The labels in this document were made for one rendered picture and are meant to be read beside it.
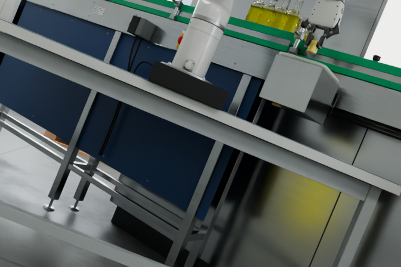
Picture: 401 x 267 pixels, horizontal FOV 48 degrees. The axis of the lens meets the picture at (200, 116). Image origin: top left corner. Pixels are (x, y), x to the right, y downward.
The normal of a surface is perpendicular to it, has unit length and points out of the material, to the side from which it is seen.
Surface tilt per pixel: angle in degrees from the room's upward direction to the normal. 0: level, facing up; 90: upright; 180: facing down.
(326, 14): 93
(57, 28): 90
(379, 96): 90
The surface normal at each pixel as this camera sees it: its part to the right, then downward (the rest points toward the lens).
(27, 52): 0.05, 0.04
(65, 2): -0.49, -0.19
